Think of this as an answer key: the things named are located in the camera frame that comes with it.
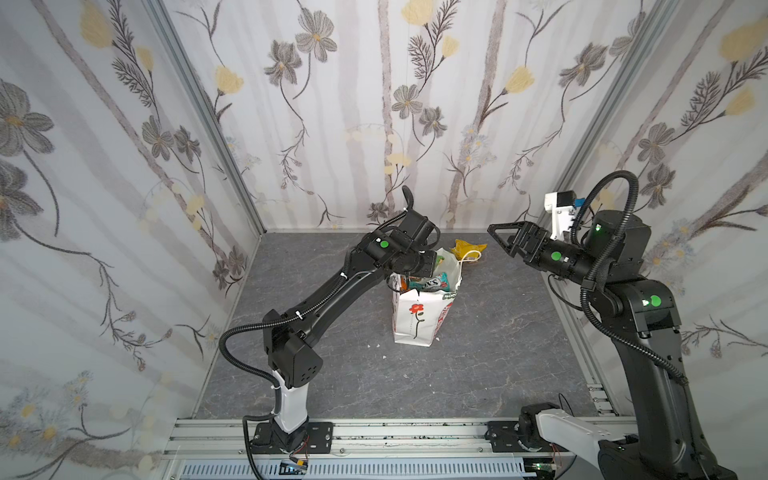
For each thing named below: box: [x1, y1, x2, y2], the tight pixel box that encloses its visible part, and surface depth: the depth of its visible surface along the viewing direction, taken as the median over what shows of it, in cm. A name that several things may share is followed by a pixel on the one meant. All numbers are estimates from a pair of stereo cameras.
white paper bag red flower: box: [390, 248, 482, 347], surface depth 80 cm
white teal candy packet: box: [409, 272, 451, 292], surface depth 89 cm
